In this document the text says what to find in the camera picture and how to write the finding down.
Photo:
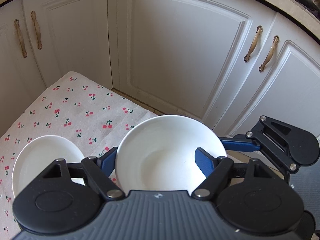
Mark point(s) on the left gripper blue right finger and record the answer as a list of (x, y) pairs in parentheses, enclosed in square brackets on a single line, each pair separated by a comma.
[(205, 162)]

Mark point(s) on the white cabinet row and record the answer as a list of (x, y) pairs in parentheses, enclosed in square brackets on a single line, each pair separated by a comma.
[(222, 62)]

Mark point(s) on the cherry print tablecloth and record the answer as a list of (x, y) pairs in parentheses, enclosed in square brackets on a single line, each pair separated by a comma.
[(75, 107)]

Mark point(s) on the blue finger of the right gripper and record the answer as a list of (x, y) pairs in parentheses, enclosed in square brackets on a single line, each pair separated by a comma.
[(240, 143)]

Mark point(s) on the white bowl pink flowers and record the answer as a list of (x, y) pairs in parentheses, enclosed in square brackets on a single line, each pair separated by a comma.
[(37, 155)]

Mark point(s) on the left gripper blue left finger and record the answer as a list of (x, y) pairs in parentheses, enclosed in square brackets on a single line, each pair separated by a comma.
[(107, 161)]

